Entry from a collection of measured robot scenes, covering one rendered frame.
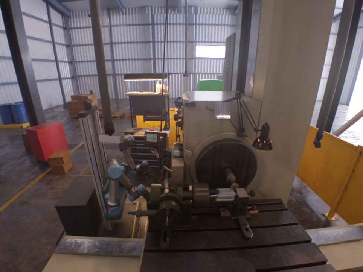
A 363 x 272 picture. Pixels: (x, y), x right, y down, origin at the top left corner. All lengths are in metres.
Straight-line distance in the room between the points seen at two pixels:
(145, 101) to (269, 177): 2.71
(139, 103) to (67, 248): 2.75
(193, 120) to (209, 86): 4.14
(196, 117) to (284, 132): 0.83
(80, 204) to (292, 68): 2.36
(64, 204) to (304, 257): 2.15
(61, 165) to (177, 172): 3.36
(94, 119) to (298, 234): 2.09
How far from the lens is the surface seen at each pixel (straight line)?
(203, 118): 1.43
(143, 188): 1.77
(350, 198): 3.34
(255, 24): 1.85
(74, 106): 9.48
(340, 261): 2.06
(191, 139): 1.48
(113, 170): 1.54
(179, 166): 1.49
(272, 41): 1.57
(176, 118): 1.69
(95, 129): 1.99
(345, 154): 3.30
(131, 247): 1.70
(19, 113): 9.99
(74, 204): 2.12
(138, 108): 3.70
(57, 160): 4.48
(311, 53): 1.75
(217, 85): 5.58
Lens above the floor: 2.10
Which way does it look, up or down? 21 degrees down
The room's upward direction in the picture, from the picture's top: straight up
